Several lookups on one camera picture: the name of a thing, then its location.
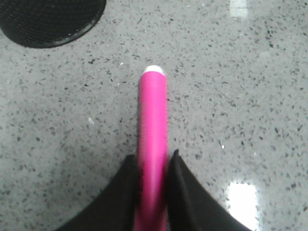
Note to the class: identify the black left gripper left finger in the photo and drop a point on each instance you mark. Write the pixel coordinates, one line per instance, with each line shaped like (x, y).
(114, 208)

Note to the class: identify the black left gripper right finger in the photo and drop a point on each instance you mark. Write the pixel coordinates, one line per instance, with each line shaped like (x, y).
(190, 207)

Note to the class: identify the pink marker pen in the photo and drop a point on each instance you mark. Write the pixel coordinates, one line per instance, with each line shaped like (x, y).
(151, 212)

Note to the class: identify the black mesh pen holder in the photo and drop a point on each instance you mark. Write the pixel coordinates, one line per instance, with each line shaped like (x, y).
(48, 23)

